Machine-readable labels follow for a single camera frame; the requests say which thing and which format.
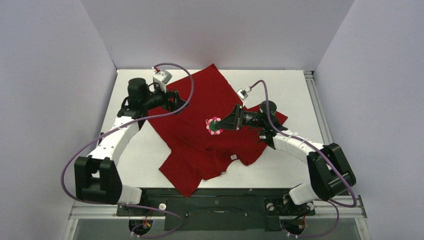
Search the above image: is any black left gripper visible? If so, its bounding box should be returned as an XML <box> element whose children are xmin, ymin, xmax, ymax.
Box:
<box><xmin>142</xmin><ymin>83</ymin><xmax>189</xmax><ymax>115</ymax></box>

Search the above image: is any pink flower brooch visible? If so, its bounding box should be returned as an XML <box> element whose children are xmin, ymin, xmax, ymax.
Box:
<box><xmin>205</xmin><ymin>117</ymin><xmax>224</xmax><ymax>136</ymax></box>

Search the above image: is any red t-shirt garment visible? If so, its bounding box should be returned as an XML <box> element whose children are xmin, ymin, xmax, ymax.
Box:
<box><xmin>148</xmin><ymin>65</ymin><xmax>267</xmax><ymax>197</ymax></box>

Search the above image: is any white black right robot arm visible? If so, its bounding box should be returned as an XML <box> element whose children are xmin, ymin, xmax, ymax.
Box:
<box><xmin>209</xmin><ymin>101</ymin><xmax>357</xmax><ymax>214</ymax></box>

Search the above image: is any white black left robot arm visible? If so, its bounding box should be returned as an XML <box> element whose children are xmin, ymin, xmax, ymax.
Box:
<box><xmin>74</xmin><ymin>78</ymin><xmax>189</xmax><ymax>215</ymax></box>

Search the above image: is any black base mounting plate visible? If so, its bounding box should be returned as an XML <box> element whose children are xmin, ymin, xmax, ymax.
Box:
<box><xmin>116</xmin><ymin>188</ymin><xmax>316</xmax><ymax>232</ymax></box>

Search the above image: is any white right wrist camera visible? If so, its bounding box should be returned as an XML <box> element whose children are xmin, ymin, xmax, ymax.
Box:
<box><xmin>236</xmin><ymin>86</ymin><xmax>252</xmax><ymax>108</ymax></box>

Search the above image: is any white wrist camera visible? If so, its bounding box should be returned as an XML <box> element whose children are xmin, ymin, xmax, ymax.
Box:
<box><xmin>236</xmin><ymin>86</ymin><xmax>252</xmax><ymax>108</ymax></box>
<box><xmin>152</xmin><ymin>67</ymin><xmax>172</xmax><ymax>93</ymax></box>

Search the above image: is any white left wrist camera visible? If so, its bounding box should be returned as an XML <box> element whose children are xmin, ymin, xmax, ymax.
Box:
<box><xmin>152</xmin><ymin>67</ymin><xmax>172</xmax><ymax>93</ymax></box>

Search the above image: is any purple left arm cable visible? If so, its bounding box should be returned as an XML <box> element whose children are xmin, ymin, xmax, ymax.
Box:
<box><xmin>60</xmin><ymin>62</ymin><xmax>195</xmax><ymax>239</ymax></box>

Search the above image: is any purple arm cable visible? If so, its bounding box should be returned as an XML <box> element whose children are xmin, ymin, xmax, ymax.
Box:
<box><xmin>60</xmin><ymin>62</ymin><xmax>195</xmax><ymax>239</ymax></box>
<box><xmin>249</xmin><ymin>79</ymin><xmax>358</xmax><ymax>238</ymax></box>

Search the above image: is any right side aluminium rail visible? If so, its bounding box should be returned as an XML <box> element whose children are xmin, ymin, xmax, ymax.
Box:
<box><xmin>303</xmin><ymin>70</ymin><xmax>333</xmax><ymax>145</ymax></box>

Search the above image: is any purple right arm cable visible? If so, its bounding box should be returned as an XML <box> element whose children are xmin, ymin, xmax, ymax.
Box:
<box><xmin>249</xmin><ymin>79</ymin><xmax>358</xmax><ymax>238</ymax></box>

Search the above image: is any aluminium frame rail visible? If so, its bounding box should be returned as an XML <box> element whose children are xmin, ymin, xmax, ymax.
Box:
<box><xmin>69</xmin><ymin>196</ymin><xmax>368</xmax><ymax>220</ymax></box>

